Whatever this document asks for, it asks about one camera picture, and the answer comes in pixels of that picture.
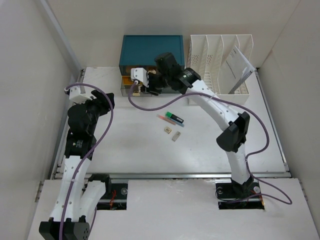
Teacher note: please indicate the silver staple box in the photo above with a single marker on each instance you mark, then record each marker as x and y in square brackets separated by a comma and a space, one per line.
[176, 136]

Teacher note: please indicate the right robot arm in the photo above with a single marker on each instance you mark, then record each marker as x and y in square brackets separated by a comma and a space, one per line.
[234, 125]

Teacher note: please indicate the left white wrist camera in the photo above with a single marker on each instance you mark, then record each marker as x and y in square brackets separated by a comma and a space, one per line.
[77, 94]

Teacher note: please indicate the green black highlighter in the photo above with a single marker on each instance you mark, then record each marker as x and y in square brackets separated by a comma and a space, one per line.
[174, 117]

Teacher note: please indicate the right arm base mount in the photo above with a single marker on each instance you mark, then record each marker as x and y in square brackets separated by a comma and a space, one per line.
[234, 196]

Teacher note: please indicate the blue pen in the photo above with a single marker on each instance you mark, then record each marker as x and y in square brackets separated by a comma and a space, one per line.
[176, 122]

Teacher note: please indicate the small yellow eraser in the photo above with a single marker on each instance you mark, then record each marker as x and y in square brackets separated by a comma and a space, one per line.
[167, 130]

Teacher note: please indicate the teal drawer organizer box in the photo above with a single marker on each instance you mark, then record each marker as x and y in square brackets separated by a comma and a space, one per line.
[140, 51]

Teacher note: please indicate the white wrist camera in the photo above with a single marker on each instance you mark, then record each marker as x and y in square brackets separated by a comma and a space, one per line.
[141, 75]
[77, 94]

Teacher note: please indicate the aluminium table rail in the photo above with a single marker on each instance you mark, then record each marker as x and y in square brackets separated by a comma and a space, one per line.
[140, 176]

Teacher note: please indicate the white spiral manual booklet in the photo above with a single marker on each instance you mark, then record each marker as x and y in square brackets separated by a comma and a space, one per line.
[234, 71]

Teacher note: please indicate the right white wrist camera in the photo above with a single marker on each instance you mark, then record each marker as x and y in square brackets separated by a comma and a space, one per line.
[141, 75]

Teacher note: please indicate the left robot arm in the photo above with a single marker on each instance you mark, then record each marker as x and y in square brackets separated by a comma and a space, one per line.
[76, 205]

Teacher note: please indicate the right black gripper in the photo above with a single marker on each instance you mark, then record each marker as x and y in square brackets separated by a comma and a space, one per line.
[150, 89]

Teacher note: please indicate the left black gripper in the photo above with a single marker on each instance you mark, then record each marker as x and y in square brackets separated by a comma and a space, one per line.
[102, 102]

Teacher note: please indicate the white file rack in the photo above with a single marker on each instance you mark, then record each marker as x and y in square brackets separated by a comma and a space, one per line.
[208, 52]

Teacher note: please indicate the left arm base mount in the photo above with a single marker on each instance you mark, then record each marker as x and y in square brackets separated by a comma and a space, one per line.
[115, 196]

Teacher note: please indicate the orange pen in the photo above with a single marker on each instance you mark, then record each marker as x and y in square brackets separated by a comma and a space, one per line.
[166, 119]

